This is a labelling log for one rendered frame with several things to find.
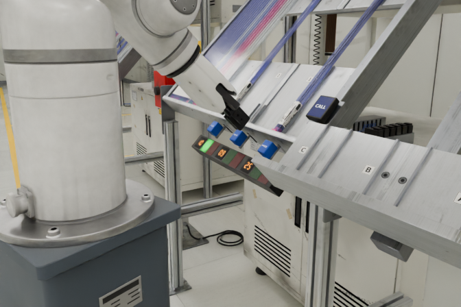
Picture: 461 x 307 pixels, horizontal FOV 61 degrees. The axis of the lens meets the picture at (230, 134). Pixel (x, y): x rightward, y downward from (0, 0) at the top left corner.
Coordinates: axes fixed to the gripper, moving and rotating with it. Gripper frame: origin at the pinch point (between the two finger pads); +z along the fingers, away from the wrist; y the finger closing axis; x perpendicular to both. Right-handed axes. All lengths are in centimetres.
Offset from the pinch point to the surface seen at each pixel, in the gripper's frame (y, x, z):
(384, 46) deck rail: 10.0, 28.1, 9.8
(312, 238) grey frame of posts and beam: 11.3, -8.7, 22.5
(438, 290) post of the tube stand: 31.9, -4.7, 28.0
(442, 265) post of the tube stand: 32.1, -1.6, 24.9
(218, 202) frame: -60, -12, 53
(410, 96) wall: -106, 129, 161
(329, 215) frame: 14.4, -4.1, 19.1
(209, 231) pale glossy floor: -95, -24, 85
